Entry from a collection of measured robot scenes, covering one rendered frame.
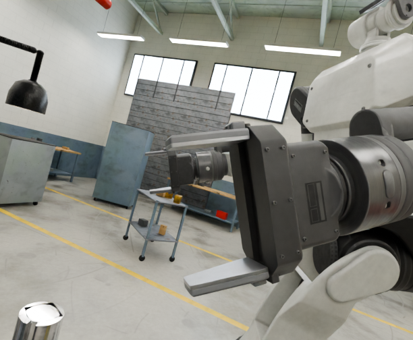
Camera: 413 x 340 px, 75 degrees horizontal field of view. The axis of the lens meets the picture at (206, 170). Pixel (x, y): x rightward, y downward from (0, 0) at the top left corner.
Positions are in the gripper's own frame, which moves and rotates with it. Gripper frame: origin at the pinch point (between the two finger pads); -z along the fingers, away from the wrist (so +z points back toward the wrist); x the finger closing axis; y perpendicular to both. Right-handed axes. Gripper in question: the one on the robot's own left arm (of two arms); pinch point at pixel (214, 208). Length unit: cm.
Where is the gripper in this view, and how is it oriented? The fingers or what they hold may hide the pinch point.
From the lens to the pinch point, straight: 21.0
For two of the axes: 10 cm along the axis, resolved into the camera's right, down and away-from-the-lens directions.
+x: -1.4, -9.9, 0.1
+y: 3.4, -0.6, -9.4
